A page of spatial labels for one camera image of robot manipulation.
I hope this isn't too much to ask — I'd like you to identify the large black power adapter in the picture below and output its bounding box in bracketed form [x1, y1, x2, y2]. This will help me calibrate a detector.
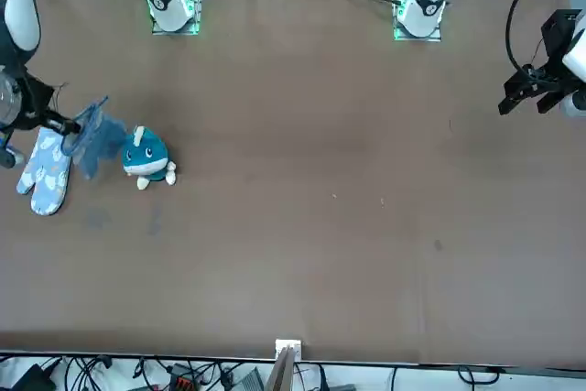
[9, 363, 59, 391]

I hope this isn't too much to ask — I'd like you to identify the ribbed power adapter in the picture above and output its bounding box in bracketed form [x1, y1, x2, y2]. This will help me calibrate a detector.
[236, 366, 266, 391]

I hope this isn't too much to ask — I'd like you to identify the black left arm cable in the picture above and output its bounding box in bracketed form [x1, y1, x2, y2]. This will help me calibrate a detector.
[505, 0, 550, 75]

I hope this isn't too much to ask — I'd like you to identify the white post bracket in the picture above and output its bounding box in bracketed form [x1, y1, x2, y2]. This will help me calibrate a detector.
[275, 339, 305, 361]

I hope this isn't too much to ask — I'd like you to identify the blue patterned oven mitt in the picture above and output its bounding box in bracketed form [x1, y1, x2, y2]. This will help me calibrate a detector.
[60, 95, 128, 182]
[16, 126, 73, 217]

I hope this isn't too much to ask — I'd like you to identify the small blue plush doll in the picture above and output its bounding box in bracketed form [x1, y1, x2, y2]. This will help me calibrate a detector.
[121, 124, 179, 191]

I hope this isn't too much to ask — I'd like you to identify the aluminium camera post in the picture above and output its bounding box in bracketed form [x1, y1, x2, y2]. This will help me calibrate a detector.
[265, 345, 298, 391]

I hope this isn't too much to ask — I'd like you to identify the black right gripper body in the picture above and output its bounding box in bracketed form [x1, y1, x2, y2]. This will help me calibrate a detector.
[16, 75, 65, 131]

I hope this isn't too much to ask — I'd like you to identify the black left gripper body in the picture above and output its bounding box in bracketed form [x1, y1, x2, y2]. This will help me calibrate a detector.
[540, 8, 581, 72]

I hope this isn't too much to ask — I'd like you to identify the power strip with red switches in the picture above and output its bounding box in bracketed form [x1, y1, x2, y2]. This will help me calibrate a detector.
[168, 363, 205, 391]

